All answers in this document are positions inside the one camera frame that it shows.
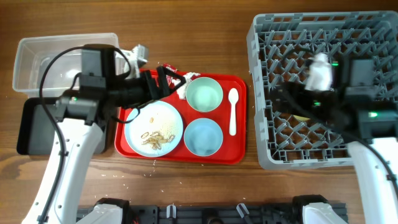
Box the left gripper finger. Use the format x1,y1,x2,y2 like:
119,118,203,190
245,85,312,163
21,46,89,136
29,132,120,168
157,66,170,98
171,78,180,86

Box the yellow plastic cup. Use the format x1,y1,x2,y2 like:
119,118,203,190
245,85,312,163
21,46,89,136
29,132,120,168
294,115,310,122

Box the mint green bowl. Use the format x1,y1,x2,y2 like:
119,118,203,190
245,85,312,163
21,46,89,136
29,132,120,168
186,77,223,113

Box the white plastic spoon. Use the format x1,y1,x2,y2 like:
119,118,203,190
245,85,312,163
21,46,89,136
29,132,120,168
228,88,239,136

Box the light blue bowl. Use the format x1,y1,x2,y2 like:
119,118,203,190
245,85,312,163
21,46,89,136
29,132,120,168
183,118,223,157

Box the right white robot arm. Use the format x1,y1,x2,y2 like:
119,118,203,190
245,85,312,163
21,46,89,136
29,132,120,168
270,53,397,223

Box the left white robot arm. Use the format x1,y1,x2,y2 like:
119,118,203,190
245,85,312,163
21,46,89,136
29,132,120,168
23,44,186,223

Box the grey dishwasher rack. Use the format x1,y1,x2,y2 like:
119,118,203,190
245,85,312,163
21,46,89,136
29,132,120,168
246,11,397,170

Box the crumpled white napkin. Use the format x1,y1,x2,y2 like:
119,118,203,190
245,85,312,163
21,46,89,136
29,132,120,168
177,72,201,100

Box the red snack wrapper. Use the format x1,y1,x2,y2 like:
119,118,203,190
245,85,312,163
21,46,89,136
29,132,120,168
162,63,178,86

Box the light blue plate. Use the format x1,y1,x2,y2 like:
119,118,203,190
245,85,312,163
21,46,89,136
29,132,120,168
124,101,183,157

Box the red serving tray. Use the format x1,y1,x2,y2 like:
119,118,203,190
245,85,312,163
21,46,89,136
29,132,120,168
114,68,248,165

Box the food scraps on plate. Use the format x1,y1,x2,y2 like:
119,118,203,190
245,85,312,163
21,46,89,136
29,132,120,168
141,117,175,151

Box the clear plastic bin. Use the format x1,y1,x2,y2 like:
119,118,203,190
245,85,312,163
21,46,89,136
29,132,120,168
12,33,119,98

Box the black plastic tray bin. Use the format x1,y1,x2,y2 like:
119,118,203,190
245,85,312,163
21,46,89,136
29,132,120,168
17,95,109,155

